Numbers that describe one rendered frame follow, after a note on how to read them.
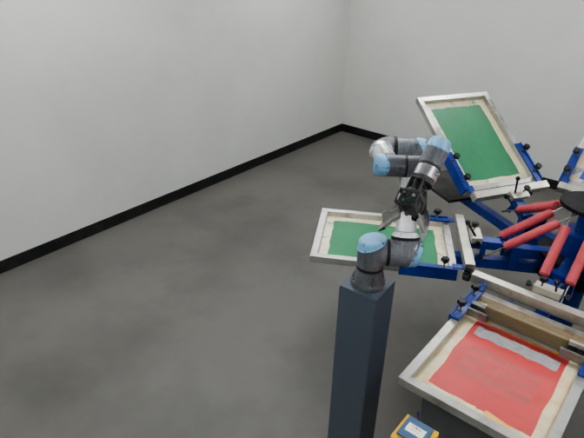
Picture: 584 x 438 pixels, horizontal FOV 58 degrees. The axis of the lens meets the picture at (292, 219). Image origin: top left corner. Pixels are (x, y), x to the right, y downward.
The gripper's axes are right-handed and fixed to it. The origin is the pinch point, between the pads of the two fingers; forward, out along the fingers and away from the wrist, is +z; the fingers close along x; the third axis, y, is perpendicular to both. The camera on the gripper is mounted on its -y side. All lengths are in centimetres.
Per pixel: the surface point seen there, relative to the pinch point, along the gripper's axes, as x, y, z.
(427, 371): -3, -78, 25
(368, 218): -93, -131, -54
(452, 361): 2, -86, 16
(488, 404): 23, -80, 27
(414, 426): 7, -58, 47
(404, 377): -7, -67, 32
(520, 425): 36, -80, 30
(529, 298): 15, -118, -30
